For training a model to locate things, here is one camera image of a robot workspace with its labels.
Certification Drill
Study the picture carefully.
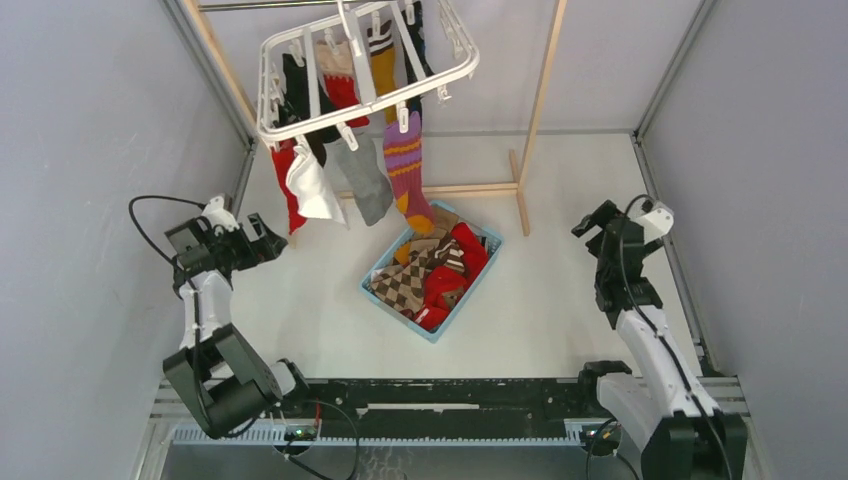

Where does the white fluffy sock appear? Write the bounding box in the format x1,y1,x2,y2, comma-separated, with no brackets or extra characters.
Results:
287,144,347,226

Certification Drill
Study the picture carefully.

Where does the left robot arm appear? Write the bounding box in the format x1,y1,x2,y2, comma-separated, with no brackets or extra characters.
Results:
162,213,313,439

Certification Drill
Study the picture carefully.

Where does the black hanging sock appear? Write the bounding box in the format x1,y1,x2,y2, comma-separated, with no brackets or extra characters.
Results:
402,1,434,83

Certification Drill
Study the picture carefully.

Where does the black mounting rail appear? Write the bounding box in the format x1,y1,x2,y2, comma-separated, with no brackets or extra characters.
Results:
302,378,611,441

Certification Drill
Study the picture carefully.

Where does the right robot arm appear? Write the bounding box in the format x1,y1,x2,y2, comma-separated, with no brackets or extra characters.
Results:
571,194,748,479

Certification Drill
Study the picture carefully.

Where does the white plastic clip hanger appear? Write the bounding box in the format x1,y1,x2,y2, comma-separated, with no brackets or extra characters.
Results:
256,1,480,150

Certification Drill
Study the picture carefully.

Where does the light blue plastic basket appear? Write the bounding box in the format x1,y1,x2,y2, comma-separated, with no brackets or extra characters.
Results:
359,201,503,343

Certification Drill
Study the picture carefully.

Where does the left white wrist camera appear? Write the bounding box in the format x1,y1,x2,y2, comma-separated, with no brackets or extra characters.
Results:
201,195,241,232

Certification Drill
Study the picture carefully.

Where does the red hanging sock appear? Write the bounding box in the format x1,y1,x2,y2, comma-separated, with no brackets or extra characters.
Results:
315,40,360,109

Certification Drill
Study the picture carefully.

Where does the grey sock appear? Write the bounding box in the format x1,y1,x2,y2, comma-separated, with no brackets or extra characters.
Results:
326,135,394,226

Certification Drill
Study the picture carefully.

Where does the yellow mustard sock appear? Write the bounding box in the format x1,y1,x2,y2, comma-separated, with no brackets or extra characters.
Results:
367,20,396,96

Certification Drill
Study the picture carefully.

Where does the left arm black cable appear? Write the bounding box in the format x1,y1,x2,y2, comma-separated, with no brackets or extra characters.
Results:
127,194,266,441

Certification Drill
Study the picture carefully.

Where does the purple striped sock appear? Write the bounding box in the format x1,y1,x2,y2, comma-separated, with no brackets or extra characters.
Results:
383,111,435,234

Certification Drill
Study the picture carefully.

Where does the red sock in basket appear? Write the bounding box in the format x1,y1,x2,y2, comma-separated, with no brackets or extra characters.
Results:
414,222,489,332

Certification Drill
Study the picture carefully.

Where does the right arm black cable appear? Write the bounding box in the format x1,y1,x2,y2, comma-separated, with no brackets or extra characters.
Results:
617,193,735,480

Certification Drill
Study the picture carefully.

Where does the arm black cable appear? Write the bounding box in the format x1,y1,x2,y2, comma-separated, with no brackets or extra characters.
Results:
617,193,735,480
127,194,266,441

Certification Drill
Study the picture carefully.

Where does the red santa sock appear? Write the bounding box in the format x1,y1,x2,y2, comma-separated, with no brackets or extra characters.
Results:
270,140,307,235

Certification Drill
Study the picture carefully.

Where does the wooden drying rack frame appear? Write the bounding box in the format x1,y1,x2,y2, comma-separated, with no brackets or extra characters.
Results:
179,1,567,235

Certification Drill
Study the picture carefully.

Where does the tan ribbed sock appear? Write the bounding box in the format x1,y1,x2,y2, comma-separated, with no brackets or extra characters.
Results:
421,206,460,240

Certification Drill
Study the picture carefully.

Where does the argyle brown sock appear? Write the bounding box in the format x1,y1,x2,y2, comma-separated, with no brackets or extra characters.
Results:
369,248,433,319

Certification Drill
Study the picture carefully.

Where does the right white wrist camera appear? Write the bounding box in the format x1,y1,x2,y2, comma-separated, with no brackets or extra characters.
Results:
630,199,675,256

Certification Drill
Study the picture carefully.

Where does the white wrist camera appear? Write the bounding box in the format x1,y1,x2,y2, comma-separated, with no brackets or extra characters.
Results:
201,195,241,232
630,199,675,256

